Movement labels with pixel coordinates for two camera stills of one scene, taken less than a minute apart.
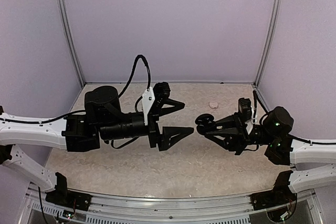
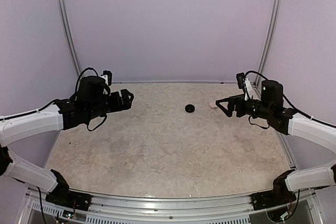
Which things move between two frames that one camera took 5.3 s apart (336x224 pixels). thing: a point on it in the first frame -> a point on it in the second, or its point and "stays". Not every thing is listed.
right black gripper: (237, 139) -> (238, 101)
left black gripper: (155, 137) -> (126, 103)
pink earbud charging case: (213, 105) stays
